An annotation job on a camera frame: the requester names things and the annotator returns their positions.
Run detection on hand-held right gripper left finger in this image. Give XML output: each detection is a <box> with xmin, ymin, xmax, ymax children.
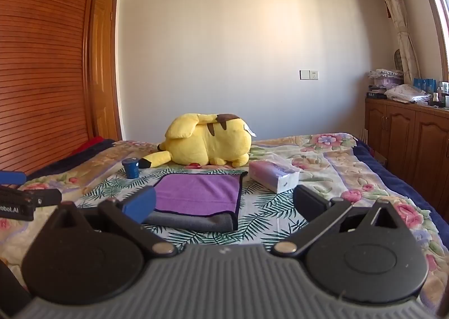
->
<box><xmin>45</xmin><ymin>186</ymin><xmax>178</xmax><ymax>258</ymax></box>

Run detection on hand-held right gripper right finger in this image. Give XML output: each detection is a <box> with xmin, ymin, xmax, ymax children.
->
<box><xmin>272</xmin><ymin>185</ymin><xmax>407</xmax><ymax>257</ymax></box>

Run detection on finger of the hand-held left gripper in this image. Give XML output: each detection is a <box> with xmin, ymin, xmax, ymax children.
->
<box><xmin>0</xmin><ymin>171</ymin><xmax>28</xmax><ymax>187</ymax></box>
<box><xmin>0</xmin><ymin>186</ymin><xmax>63</xmax><ymax>206</ymax></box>

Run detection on grey towel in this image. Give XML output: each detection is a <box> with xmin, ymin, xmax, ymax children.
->
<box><xmin>142</xmin><ymin>179</ymin><xmax>246</xmax><ymax>233</ymax></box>

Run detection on purple towel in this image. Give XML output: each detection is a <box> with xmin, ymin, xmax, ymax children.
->
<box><xmin>152</xmin><ymin>171</ymin><xmax>248</xmax><ymax>219</ymax></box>

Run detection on small blue cup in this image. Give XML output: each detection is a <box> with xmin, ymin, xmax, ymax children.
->
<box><xmin>122</xmin><ymin>157</ymin><xmax>140</xmax><ymax>180</ymax></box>

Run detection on pink white tissue pack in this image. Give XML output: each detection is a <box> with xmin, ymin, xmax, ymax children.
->
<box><xmin>248</xmin><ymin>159</ymin><xmax>301</xmax><ymax>195</ymax></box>

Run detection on dark blue blanket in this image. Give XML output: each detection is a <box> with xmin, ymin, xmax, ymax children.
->
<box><xmin>25</xmin><ymin>138</ymin><xmax>117</xmax><ymax>180</ymax></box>
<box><xmin>352</xmin><ymin>136</ymin><xmax>449</xmax><ymax>216</ymax></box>

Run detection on red cloth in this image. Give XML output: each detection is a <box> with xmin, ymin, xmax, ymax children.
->
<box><xmin>71</xmin><ymin>136</ymin><xmax>106</xmax><ymax>155</ymax></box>

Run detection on yellow plush toy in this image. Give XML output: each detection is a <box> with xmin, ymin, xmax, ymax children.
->
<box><xmin>156</xmin><ymin>113</ymin><xmax>257</xmax><ymax>169</ymax></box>

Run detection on wooden cabinet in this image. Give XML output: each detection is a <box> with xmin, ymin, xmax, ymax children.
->
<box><xmin>363</xmin><ymin>96</ymin><xmax>449</xmax><ymax>208</ymax></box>

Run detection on wooden louvered wardrobe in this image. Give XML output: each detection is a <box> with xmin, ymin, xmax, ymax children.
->
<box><xmin>0</xmin><ymin>0</ymin><xmax>123</xmax><ymax>179</ymax></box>

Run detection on stack of dark books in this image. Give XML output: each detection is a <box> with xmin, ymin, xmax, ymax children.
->
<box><xmin>366</xmin><ymin>85</ymin><xmax>388</xmax><ymax>100</ymax></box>

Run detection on wooden door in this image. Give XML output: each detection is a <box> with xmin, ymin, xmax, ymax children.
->
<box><xmin>90</xmin><ymin>0</ymin><xmax>123</xmax><ymax>141</ymax></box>

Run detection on stack of folded floral cloths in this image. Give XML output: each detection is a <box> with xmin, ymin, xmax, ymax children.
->
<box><xmin>368</xmin><ymin>68</ymin><xmax>405</xmax><ymax>88</ymax></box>

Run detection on blue boxes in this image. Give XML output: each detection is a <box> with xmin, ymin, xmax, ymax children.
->
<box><xmin>413</xmin><ymin>77</ymin><xmax>436</xmax><ymax>96</ymax></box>

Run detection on round fan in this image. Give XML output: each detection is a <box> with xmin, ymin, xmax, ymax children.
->
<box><xmin>392</xmin><ymin>48</ymin><xmax>405</xmax><ymax>71</ymax></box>

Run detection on patterned beige curtain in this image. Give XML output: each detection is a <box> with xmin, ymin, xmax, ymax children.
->
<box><xmin>363</xmin><ymin>0</ymin><xmax>422</xmax><ymax>85</ymax></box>

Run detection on wooden window frame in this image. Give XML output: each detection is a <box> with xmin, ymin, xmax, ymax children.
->
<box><xmin>410</xmin><ymin>0</ymin><xmax>449</xmax><ymax>72</ymax></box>

